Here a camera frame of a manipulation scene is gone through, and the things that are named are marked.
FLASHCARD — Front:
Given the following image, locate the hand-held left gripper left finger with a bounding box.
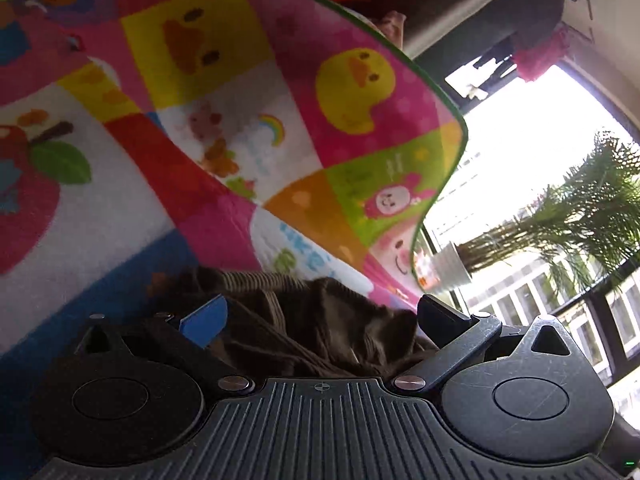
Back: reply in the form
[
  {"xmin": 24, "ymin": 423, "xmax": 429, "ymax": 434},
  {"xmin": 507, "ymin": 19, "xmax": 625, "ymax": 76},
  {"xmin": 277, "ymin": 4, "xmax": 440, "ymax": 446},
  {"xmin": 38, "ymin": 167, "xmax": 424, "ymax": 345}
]
[{"xmin": 75, "ymin": 294, "xmax": 256, "ymax": 394}]

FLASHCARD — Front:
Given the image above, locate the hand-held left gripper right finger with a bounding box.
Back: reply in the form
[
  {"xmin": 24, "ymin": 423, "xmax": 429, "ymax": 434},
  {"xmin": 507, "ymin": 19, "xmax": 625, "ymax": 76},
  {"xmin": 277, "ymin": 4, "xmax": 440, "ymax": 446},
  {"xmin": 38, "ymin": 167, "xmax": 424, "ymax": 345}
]
[{"xmin": 392, "ymin": 294, "xmax": 583, "ymax": 396}]

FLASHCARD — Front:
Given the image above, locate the brown corduroy garment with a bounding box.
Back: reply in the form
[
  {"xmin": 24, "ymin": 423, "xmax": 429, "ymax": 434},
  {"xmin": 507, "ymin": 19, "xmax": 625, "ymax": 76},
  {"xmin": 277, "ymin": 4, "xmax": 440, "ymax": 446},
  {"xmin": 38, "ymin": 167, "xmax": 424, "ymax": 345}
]
[{"xmin": 112, "ymin": 266, "xmax": 441, "ymax": 380}]

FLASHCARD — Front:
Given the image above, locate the palm plant in white pot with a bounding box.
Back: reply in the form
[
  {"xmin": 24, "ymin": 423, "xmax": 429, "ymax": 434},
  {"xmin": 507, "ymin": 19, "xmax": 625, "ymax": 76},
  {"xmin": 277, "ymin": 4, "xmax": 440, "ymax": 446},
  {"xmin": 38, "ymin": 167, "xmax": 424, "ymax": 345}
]
[{"xmin": 434, "ymin": 130, "xmax": 640, "ymax": 293}]

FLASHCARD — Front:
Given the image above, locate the colourful printed play mat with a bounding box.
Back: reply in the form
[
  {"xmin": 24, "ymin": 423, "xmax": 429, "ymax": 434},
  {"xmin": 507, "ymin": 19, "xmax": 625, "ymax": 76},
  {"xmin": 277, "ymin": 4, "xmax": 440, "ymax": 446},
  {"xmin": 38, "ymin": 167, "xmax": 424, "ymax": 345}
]
[{"xmin": 0, "ymin": 0, "xmax": 468, "ymax": 480}]

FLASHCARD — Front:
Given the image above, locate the pink hanging cloth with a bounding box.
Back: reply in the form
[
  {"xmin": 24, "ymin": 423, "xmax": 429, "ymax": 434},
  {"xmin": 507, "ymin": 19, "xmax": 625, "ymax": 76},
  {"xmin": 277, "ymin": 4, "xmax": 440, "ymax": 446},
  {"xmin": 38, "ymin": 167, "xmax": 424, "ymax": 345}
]
[{"xmin": 515, "ymin": 25, "xmax": 573, "ymax": 83}]

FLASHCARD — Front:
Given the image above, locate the black window frame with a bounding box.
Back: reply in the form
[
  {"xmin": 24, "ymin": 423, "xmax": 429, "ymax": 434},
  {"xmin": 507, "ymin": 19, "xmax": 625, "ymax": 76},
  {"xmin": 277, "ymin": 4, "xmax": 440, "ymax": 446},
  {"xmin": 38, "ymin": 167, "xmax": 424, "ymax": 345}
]
[{"xmin": 420, "ymin": 55, "xmax": 640, "ymax": 396}]

